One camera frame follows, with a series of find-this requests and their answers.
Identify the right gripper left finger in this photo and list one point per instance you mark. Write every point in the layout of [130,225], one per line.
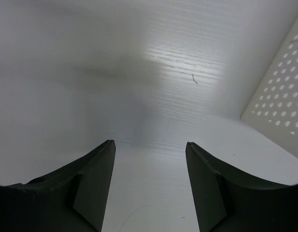
[72,198]

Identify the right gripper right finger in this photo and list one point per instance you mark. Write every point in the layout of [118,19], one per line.
[227,199]

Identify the white plastic box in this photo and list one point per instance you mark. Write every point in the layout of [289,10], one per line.
[273,108]

